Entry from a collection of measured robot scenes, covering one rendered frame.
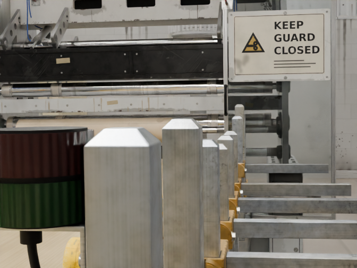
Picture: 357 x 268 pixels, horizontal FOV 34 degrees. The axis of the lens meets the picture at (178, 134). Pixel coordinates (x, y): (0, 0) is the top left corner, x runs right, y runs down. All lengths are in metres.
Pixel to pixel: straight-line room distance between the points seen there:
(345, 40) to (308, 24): 6.50
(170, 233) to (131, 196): 0.26
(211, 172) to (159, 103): 2.10
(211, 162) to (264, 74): 2.04
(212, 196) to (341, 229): 0.38
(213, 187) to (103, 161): 0.51
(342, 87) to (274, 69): 6.50
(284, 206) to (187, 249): 0.81
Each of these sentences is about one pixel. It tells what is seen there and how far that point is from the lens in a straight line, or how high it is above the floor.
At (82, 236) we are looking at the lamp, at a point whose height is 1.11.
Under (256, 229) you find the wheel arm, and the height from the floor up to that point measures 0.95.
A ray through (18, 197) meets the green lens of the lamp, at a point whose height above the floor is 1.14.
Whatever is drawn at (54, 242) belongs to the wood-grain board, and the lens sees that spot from 1.25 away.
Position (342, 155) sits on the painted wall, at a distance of 9.34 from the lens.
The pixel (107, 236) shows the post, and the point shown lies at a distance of 0.31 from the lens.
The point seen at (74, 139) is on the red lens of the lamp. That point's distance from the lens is 0.31.
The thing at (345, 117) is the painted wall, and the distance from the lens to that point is 9.31.
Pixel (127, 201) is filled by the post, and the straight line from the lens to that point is 0.30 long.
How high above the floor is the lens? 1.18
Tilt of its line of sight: 3 degrees down
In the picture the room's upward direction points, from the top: 1 degrees counter-clockwise
